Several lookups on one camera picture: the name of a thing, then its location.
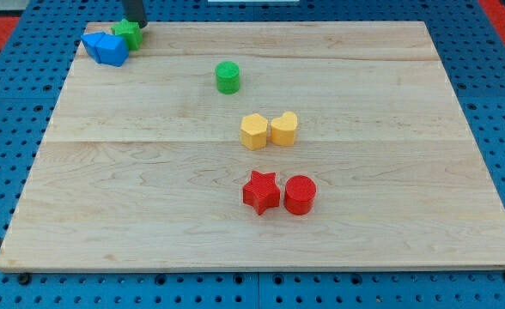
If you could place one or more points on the blue cube block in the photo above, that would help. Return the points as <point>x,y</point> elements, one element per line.
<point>112,50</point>

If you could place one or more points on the yellow hexagon block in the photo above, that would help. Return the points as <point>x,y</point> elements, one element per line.
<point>253,131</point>

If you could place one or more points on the light wooden board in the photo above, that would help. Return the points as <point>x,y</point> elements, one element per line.
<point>141,167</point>

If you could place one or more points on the red star block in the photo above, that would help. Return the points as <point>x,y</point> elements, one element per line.
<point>261,192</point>

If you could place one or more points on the yellow heart block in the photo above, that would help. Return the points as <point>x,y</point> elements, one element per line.
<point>284,128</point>

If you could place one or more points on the red cylinder block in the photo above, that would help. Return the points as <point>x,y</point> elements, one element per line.
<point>299,194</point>

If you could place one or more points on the green cylinder block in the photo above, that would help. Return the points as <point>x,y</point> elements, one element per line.
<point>227,77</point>

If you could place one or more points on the green star block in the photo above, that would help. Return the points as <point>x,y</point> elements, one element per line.
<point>130,31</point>

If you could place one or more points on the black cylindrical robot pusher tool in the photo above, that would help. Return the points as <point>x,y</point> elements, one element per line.
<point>134,11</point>

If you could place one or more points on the blue triangular block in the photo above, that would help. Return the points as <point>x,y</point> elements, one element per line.
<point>90,42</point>

